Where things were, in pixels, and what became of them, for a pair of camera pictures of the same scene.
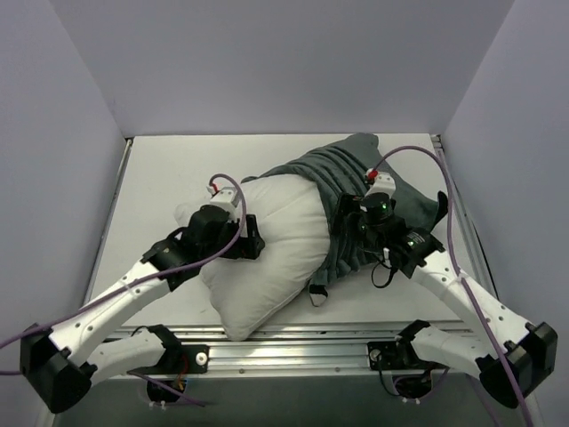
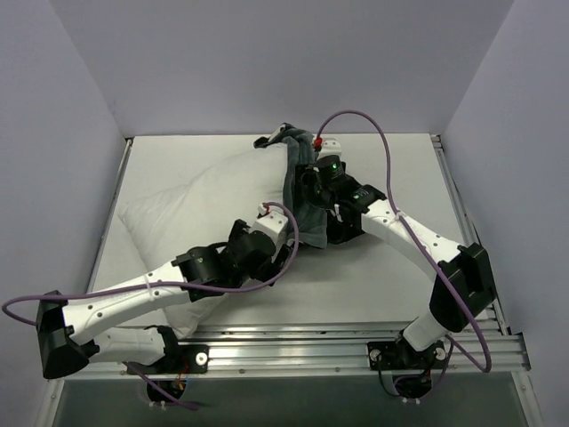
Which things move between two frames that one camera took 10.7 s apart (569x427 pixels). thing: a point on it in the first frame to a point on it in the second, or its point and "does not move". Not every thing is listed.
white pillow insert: x=292 y=221 to x=196 y=211
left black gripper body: x=248 y=237 to x=276 y=265
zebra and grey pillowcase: x=347 y=167 to x=311 y=220
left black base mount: x=178 y=359 does not move
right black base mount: x=394 y=355 does not move
